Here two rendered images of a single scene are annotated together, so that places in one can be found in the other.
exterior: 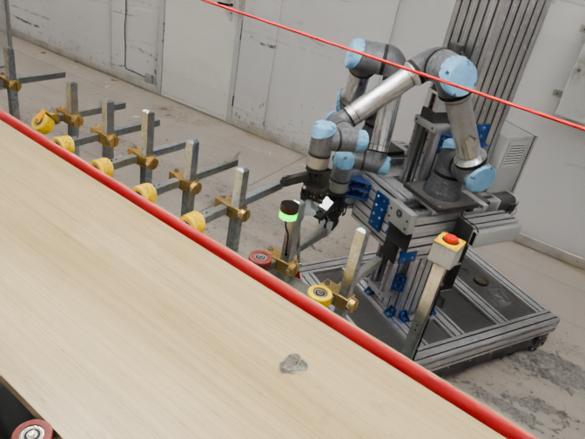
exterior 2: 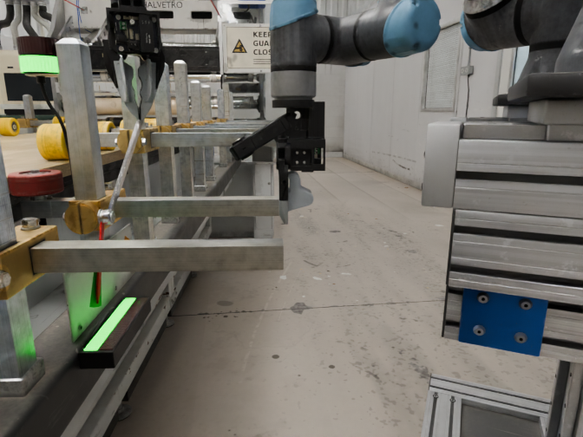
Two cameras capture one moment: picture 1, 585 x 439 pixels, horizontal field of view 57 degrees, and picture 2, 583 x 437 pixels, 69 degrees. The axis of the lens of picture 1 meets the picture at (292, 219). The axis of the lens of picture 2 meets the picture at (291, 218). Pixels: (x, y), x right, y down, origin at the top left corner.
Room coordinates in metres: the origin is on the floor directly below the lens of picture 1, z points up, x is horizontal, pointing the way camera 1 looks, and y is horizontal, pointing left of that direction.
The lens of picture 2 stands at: (1.49, -0.75, 1.01)
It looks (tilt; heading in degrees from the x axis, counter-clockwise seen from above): 14 degrees down; 56
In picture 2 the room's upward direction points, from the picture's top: straight up
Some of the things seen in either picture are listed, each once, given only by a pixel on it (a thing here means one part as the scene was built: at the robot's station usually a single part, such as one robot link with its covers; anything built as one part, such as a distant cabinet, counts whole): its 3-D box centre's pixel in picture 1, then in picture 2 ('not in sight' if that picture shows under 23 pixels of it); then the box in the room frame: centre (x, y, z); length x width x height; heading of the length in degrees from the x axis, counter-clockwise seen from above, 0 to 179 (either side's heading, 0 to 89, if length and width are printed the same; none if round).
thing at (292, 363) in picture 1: (292, 361); not in sight; (1.06, -0.07, 0.91); 0.09 x 0.07 x 0.02; 126
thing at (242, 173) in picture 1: (235, 225); (138, 168); (1.72, 0.21, 0.89); 0.03 x 0.03 x 0.48; 58
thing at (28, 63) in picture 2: (288, 213); (42, 65); (1.55, 0.02, 1.07); 0.06 x 0.06 x 0.02
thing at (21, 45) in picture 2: (289, 207); (40, 48); (1.55, 0.02, 1.10); 0.06 x 0.06 x 0.02
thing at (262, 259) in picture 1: (258, 268); (39, 203); (1.52, 0.08, 0.85); 0.08 x 0.08 x 0.11
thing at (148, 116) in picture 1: (146, 165); (184, 137); (1.98, 0.63, 0.92); 0.03 x 0.03 x 0.48; 58
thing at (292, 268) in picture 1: (280, 262); (96, 209); (1.60, 0.01, 0.85); 0.13 x 0.06 x 0.05; 58
